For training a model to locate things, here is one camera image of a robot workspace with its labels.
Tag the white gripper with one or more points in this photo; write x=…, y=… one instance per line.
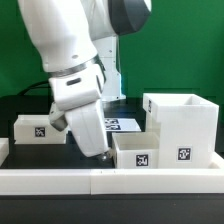
x=88, y=128

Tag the white front drawer tray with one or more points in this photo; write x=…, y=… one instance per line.
x=135, y=150

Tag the white drawer tray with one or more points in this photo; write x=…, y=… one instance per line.
x=36, y=129
x=135, y=150

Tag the white drawer cabinet box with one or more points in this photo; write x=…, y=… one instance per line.
x=185, y=126

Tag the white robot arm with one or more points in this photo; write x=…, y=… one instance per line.
x=64, y=32

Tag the white rear drawer tray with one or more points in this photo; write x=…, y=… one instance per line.
x=36, y=129

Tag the white fence front right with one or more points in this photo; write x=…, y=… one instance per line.
x=157, y=181

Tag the paper sheet with markers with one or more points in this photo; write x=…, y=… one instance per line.
x=121, y=125

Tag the white fence front left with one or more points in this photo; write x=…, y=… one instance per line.
x=31, y=182

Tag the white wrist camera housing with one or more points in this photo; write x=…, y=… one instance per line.
x=57, y=118

